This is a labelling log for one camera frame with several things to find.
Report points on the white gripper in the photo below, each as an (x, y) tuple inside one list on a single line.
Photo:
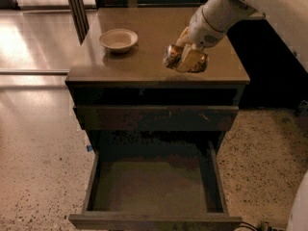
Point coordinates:
[(203, 31)]

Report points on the crushed orange soda can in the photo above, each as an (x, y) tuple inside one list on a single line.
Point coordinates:
[(172, 56)]

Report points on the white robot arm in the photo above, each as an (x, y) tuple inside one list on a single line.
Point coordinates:
[(211, 22)]

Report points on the grey drawer cabinet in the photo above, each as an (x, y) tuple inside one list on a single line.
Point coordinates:
[(139, 77)]

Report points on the closed grey top drawer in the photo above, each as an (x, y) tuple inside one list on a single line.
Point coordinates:
[(156, 118)]

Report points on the open grey middle drawer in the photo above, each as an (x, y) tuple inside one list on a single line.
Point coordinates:
[(157, 187)]

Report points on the beige paper bowl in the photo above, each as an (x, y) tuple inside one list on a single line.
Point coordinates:
[(118, 40)]

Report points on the blue tape piece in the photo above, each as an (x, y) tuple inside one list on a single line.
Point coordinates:
[(89, 148)]

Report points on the dark window frame post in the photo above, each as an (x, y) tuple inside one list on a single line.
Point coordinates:
[(78, 12)]

